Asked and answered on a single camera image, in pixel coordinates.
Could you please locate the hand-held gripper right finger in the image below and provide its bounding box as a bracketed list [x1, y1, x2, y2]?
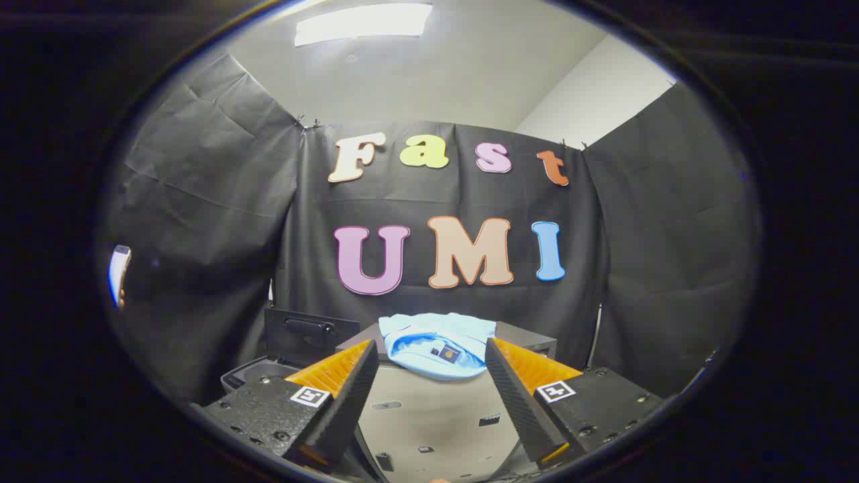
[485, 337, 662, 470]

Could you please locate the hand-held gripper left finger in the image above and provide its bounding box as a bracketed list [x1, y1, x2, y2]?
[201, 339, 381, 469]

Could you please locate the light blue shirt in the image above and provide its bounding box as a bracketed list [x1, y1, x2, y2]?
[378, 313, 497, 382]

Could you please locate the white stand pole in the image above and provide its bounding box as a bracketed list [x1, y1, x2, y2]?
[589, 303, 603, 368]

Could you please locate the black backdrop cloth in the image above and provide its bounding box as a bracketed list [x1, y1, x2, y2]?
[101, 54, 762, 403]

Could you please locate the white flat object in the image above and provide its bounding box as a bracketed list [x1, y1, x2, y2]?
[108, 245, 133, 309]

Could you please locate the ceiling light panel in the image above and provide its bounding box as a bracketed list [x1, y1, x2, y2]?
[294, 3, 434, 48]

